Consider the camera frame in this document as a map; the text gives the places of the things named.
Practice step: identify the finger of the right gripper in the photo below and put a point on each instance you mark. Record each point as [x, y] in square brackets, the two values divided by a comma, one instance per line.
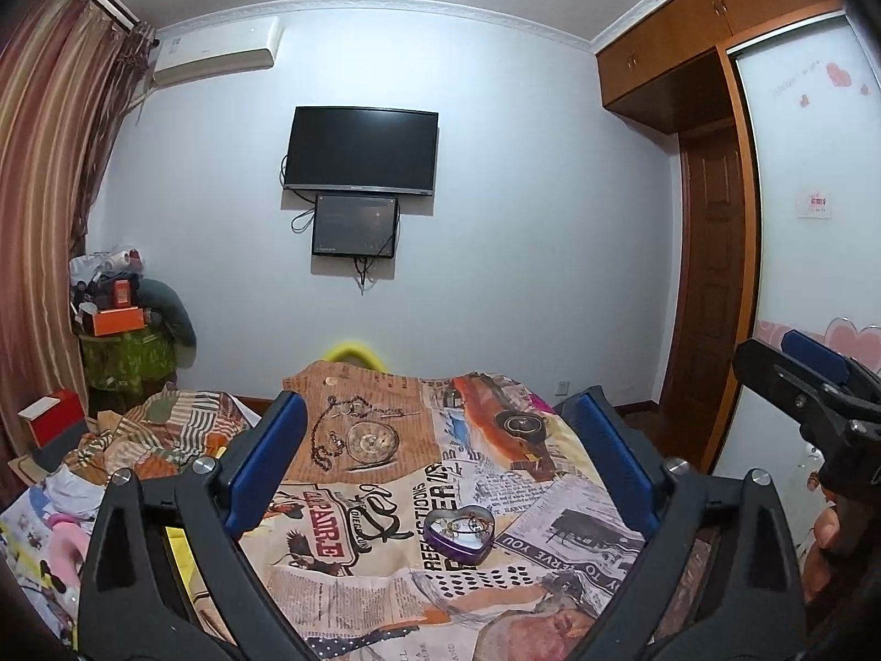
[843, 371]
[777, 378]

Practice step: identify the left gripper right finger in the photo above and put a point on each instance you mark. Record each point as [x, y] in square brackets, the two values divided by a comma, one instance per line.
[718, 577]

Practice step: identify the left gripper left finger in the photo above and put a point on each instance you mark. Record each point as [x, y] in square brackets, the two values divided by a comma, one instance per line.
[133, 604]

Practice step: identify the purple heart-shaped tin box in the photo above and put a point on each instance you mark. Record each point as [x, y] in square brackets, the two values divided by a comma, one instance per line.
[465, 535]

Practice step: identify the right hand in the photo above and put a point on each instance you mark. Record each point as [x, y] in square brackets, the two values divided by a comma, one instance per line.
[816, 570]

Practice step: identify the brown wooden door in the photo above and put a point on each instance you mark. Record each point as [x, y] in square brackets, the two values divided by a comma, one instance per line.
[710, 284]

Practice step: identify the striped patchwork quilt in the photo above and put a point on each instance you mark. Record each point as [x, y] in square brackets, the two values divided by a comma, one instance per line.
[160, 437]

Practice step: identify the red and white box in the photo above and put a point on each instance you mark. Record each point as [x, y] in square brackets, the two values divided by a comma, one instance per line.
[52, 415]

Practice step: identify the green patterned cloth bin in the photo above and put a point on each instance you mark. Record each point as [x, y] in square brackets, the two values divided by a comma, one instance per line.
[124, 363]

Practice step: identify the orange shoe box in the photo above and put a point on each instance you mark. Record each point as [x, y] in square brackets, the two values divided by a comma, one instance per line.
[113, 321]

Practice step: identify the grey stuffed pillow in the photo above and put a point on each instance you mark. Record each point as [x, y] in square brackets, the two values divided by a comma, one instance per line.
[163, 299]

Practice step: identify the wooden overhead cabinet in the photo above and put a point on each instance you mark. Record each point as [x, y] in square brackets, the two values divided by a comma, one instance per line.
[666, 72]

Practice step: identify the newspaper print bed blanket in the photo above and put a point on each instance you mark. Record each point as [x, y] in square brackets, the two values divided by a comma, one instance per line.
[340, 547]

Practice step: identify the small red box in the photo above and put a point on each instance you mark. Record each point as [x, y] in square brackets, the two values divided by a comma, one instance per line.
[122, 294]

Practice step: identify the yellow chair back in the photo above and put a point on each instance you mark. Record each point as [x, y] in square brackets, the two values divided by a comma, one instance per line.
[353, 352]

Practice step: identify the striped brown curtain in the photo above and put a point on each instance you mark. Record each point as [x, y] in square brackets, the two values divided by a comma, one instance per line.
[68, 76]

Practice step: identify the small black wall monitor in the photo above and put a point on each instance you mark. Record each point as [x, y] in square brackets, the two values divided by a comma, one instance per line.
[355, 226]

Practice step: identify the large wall-mounted black television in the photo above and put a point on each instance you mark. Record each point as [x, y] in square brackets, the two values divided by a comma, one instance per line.
[363, 150]

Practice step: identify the white wall air conditioner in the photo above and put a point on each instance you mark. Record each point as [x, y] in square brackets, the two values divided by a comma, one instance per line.
[236, 47]

